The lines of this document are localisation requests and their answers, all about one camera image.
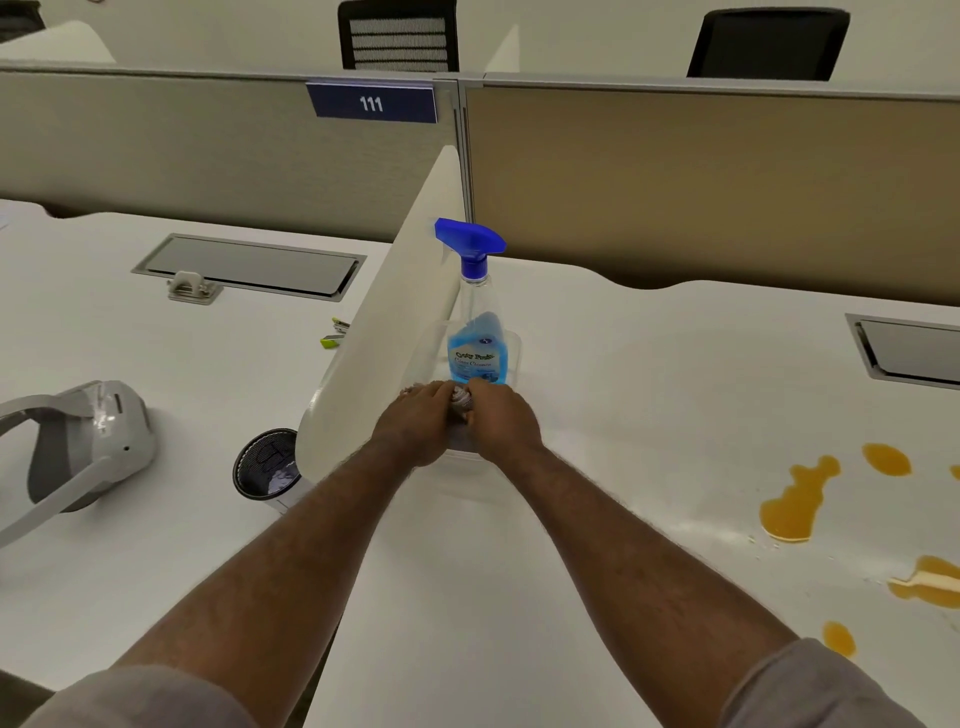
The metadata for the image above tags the person's left hand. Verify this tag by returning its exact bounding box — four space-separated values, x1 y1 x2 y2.
371 380 461 471

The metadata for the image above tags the person's right hand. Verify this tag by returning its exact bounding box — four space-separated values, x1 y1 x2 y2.
465 378 543 463

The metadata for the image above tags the person's right forearm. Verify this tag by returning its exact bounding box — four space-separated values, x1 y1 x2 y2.
491 437 802 728

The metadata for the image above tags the person's left forearm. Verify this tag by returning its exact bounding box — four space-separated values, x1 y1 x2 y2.
112 438 423 710

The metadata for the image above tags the blue spray cleaner bottle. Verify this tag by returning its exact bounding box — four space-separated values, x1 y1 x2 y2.
434 217 523 388

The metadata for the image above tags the clear plastic container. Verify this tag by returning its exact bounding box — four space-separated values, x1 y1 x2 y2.
397 318 526 505

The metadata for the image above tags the white desk divider panel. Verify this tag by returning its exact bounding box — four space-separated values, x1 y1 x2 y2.
0 18 118 66
296 144 463 485

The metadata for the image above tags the black mesh pen cup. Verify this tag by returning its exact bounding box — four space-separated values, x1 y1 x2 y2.
231 428 312 515

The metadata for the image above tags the blue number sign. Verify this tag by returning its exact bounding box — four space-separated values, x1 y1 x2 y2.
305 81 439 125

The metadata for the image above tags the beige cubicle partition panel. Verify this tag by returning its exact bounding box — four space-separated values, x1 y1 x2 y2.
458 73 960 307
0 61 461 244

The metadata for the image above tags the large orange liquid spill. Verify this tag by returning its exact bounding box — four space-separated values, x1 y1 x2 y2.
759 454 843 544

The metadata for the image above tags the white VR headset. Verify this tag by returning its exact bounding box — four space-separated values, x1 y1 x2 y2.
0 380 159 550

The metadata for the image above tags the black mesh office chair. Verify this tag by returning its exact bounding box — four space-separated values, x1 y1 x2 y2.
336 0 459 74

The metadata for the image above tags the small oval orange spill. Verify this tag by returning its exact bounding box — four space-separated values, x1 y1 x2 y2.
861 442 914 479

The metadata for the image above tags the person's grey left sleeve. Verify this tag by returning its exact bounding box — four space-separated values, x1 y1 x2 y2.
21 665 258 728

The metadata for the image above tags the person's grey sleeve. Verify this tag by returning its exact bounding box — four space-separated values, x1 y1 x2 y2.
718 637 910 728
21 665 258 728

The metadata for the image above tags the small orange spill drop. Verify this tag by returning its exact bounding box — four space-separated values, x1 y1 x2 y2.
822 620 858 660

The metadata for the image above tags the person's grey right sleeve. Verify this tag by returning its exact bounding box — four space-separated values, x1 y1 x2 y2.
718 637 910 728

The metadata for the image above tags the orange spill with white patch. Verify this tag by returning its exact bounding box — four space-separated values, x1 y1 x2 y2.
887 555 960 609

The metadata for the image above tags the grey desk cable hatch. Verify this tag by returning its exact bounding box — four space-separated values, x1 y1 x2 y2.
131 233 368 303
845 312 960 390

